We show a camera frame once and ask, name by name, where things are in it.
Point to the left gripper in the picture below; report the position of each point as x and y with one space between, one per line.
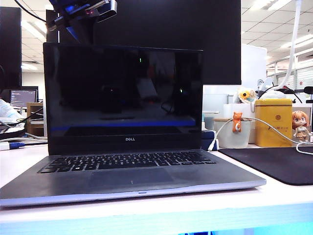
71 14

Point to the gray Dell laptop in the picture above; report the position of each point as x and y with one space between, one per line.
122 85

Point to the black monitor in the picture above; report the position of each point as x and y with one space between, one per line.
9 49

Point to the small monitor showing code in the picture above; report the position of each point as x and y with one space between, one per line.
23 98

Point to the wooden desk shelf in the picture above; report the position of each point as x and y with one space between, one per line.
31 107

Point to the large dark-screen monitor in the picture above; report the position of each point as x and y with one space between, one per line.
171 24

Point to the stack of white papers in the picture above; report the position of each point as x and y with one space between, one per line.
7 110

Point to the black monitor base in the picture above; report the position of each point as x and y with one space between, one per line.
12 133

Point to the white video adapter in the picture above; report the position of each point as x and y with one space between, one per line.
4 146

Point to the dark blue box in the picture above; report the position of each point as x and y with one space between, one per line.
206 140

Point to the white storage box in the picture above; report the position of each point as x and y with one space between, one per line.
228 110

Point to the sunflower plush toy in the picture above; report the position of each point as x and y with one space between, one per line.
244 94

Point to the white partition panel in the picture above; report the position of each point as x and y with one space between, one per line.
254 63

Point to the orange cat figurine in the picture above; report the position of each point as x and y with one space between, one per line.
236 122

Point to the white hanging tube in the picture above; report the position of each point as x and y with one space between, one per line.
294 36

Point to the yellow tin box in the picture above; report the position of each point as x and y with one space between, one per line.
271 137

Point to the black mouse pad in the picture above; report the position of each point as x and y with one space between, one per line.
269 164

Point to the orange-haired anime figure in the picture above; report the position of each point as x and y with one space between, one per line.
300 120

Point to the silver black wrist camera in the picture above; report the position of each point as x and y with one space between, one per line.
105 9

